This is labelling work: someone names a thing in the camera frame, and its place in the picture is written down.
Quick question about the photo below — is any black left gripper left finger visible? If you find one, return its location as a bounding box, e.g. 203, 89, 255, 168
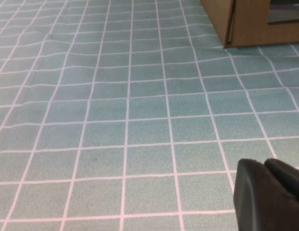
233, 158, 299, 231

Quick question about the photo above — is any lower cardboard drawer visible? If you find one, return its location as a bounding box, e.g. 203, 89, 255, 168
200, 0, 236, 50

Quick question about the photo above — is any cardboard windowed drawer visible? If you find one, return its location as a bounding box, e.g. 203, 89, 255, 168
226, 0, 299, 48

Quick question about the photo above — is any green white-grid tablecloth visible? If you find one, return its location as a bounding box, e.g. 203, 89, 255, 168
0, 0, 299, 231

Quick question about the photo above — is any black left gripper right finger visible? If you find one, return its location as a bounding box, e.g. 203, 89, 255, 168
264, 157, 299, 203

